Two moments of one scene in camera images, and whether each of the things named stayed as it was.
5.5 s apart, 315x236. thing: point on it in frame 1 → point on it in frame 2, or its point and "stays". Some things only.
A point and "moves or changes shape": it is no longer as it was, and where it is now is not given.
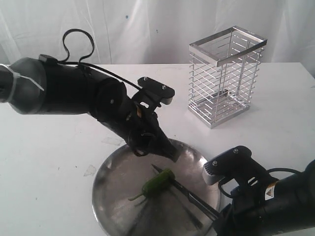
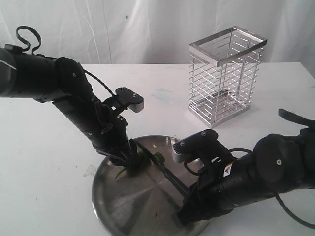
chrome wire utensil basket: (225, 72) stays
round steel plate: (169, 212) stays
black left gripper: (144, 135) → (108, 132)
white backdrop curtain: (152, 32) stays
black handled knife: (199, 203) moves or changes shape
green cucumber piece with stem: (158, 184) → (140, 163)
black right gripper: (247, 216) → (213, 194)
